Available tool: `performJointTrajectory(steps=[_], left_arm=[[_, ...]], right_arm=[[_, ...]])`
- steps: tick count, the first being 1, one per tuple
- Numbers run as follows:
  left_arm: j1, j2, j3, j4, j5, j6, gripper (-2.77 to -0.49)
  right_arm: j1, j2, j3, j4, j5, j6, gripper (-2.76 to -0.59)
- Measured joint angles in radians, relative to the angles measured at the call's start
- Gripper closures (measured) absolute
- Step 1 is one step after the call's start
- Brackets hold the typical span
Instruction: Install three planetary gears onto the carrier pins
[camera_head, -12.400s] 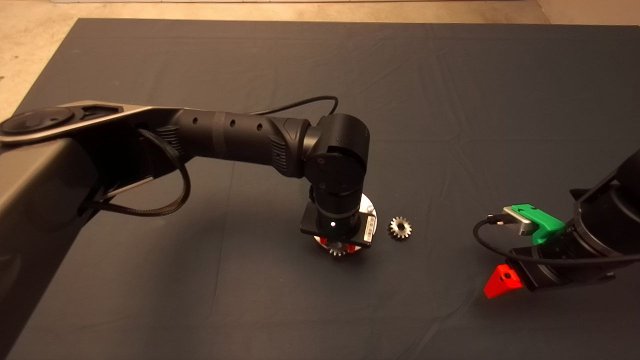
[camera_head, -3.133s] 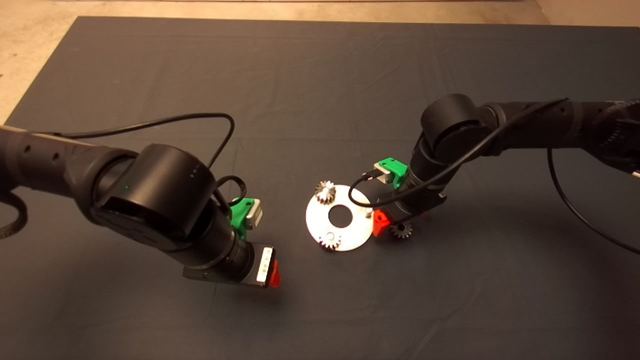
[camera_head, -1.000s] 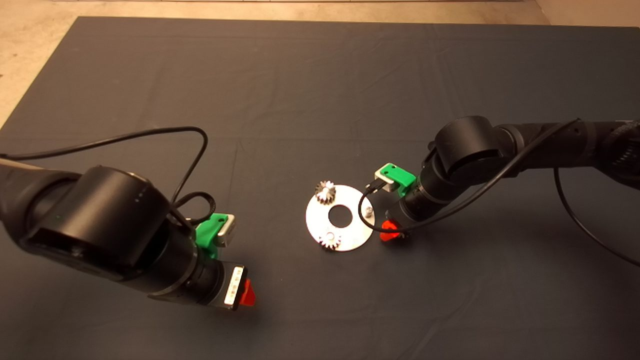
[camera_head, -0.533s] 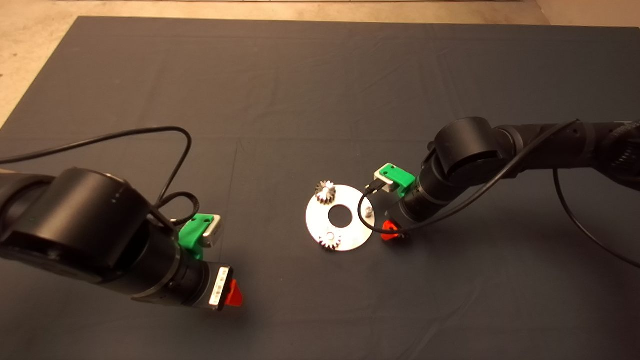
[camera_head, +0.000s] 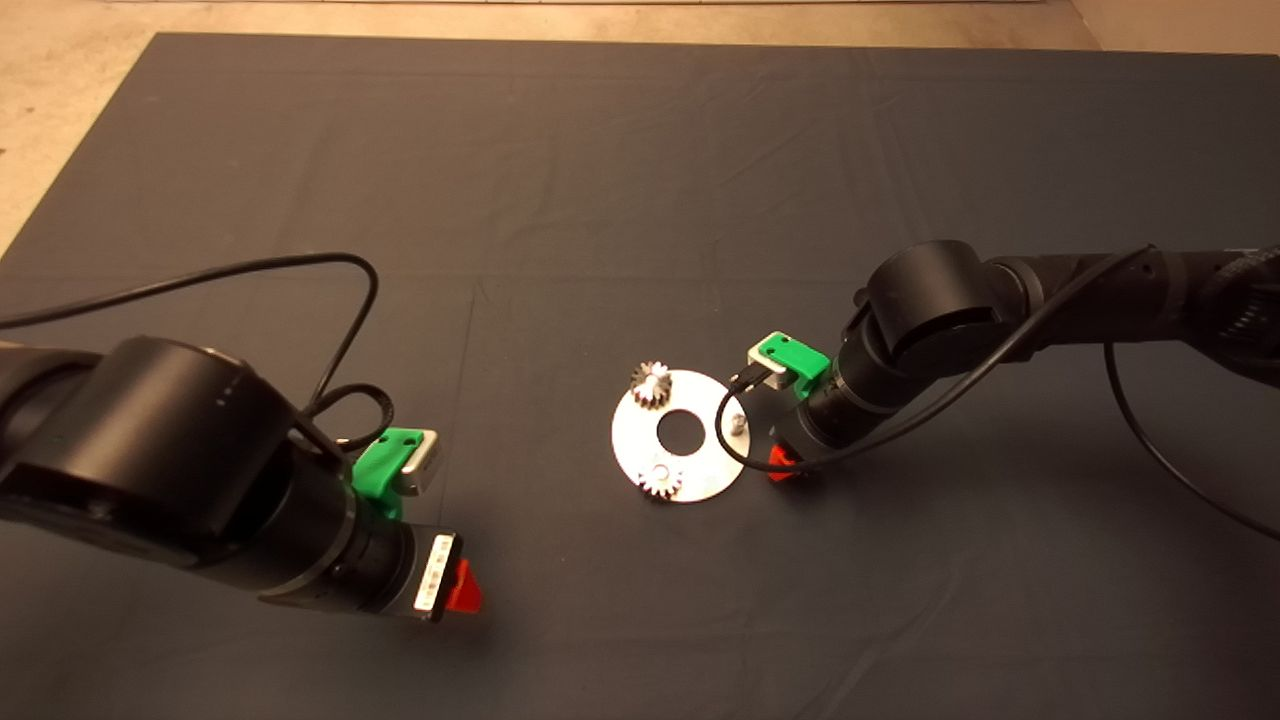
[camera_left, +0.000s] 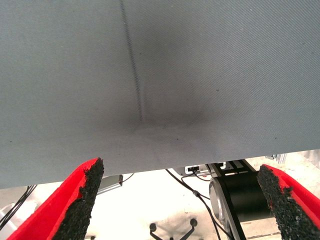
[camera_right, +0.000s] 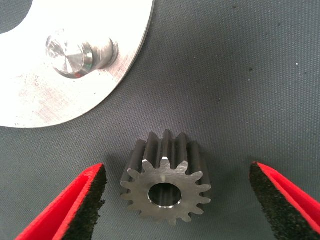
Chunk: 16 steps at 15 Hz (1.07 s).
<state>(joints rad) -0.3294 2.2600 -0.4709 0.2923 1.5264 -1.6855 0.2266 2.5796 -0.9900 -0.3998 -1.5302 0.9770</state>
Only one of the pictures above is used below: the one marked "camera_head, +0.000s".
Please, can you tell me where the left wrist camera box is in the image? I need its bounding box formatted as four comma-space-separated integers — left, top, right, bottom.
398, 430, 442, 498

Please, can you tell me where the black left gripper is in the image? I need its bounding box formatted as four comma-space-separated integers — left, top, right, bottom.
262, 515, 484, 623

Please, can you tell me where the left green camera mount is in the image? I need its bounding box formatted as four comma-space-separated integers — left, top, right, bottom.
352, 427, 427, 521

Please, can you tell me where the dark steel planetary gear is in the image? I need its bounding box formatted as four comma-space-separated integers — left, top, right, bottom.
630, 362, 673, 411

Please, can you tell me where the black camera cable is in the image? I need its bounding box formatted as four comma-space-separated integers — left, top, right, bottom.
714, 245, 1280, 543

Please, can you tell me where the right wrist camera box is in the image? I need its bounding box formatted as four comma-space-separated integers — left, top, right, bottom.
747, 345, 793, 394

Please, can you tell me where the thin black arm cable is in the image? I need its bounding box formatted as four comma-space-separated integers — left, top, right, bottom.
0, 252, 396, 471

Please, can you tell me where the round metal carrier plate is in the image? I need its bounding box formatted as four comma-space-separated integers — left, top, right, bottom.
612, 368, 751, 504

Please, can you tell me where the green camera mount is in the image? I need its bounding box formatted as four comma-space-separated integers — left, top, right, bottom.
352, 427, 427, 521
757, 333, 832, 401

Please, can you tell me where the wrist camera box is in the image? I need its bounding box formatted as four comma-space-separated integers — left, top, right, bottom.
398, 430, 442, 498
747, 345, 793, 394

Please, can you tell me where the bright steel planetary gear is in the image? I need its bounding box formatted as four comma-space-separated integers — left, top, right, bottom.
638, 460, 684, 503

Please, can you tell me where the dark grey table cloth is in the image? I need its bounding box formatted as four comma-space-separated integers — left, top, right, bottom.
0, 33, 1280, 720

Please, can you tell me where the right green camera mount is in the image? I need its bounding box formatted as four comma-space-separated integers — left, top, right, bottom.
757, 333, 832, 401

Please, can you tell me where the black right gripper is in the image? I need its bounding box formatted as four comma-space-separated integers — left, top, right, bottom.
767, 393, 873, 483

